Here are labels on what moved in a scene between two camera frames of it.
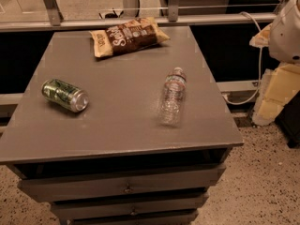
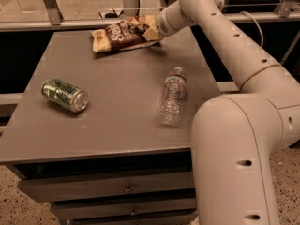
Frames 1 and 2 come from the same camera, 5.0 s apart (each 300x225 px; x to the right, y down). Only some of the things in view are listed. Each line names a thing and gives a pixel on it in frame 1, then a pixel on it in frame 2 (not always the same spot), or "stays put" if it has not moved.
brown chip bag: x=129 y=36 stays put
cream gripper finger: x=262 y=37 -> x=170 y=21
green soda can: x=65 y=95 stays put
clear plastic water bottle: x=172 y=106 stays put
